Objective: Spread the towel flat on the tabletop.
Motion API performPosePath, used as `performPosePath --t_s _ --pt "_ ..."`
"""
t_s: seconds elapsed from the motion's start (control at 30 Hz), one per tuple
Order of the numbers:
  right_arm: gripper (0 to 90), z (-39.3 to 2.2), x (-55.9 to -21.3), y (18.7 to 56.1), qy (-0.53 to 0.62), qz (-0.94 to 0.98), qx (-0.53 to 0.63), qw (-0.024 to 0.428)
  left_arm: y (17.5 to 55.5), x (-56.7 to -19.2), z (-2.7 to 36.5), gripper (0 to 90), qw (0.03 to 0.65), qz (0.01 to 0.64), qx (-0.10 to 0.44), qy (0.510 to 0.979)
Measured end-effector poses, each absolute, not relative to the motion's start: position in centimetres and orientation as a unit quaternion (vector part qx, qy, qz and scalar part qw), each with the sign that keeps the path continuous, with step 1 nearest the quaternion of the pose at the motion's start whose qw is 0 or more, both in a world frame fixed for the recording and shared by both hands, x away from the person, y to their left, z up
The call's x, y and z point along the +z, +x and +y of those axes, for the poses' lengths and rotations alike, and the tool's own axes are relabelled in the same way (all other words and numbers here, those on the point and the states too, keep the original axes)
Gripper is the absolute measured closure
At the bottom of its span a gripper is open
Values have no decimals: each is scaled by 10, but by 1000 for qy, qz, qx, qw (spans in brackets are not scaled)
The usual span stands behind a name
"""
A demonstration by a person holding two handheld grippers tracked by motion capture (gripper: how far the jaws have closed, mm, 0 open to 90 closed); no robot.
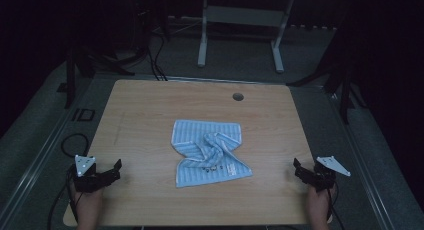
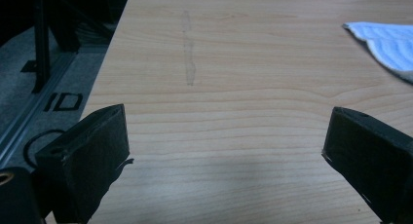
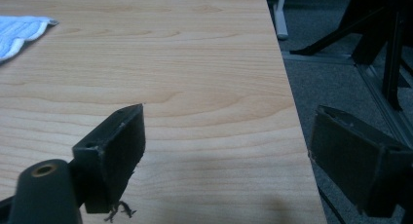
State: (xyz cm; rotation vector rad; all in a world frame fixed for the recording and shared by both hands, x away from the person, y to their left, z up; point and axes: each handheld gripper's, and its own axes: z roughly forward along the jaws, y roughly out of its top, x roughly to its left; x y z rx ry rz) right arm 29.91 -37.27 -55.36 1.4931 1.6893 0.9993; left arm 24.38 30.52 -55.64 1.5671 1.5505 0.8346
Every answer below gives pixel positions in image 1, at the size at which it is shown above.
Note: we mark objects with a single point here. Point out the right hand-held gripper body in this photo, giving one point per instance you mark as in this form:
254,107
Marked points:
322,178

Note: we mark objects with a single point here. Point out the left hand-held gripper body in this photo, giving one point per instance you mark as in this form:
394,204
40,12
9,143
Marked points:
87,181

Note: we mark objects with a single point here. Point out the blue striped towel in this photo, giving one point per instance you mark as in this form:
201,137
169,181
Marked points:
206,170

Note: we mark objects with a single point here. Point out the person's left hand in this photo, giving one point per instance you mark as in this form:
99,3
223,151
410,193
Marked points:
88,205

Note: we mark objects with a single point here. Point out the person's right hand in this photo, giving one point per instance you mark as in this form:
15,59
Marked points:
318,205

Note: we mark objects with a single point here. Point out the black stand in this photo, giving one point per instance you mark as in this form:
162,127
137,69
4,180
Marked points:
70,80
345,90

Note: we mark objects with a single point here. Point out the dark equipment rack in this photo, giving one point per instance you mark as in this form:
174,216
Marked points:
141,23

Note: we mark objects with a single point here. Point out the metal floor rail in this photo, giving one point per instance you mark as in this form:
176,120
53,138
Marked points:
36,166
363,176

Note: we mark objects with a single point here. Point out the white desk frame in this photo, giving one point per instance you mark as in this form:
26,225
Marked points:
240,16

